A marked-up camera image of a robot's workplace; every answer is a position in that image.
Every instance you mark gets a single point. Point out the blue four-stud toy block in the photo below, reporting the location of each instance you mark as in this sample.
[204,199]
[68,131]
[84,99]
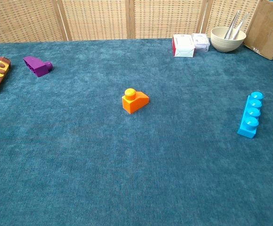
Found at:
[247,129]

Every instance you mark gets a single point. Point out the white and red carton box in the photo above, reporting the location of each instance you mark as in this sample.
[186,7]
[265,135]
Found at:
[183,46]

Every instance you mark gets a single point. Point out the teal blue table cloth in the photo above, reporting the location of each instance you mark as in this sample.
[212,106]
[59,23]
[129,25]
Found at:
[103,153]

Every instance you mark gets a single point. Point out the brown cardboard box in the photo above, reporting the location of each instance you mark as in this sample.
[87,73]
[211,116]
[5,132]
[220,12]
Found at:
[268,28]

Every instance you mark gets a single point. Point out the purple toy block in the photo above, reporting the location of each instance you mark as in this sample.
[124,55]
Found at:
[38,67]

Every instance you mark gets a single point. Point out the beige bowl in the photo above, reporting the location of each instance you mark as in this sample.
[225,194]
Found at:
[226,44]

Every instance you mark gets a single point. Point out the small clear plastic box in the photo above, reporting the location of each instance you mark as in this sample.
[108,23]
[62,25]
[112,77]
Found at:
[202,42]

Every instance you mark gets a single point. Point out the woven bamboo folding screen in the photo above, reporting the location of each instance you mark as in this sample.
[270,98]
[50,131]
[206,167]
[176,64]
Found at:
[98,18]

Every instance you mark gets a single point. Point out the metal spoon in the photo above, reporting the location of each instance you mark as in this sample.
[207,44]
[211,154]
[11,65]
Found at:
[231,24]
[241,24]

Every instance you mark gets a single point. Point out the orange toy block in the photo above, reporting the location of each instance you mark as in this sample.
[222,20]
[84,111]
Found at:
[132,106]

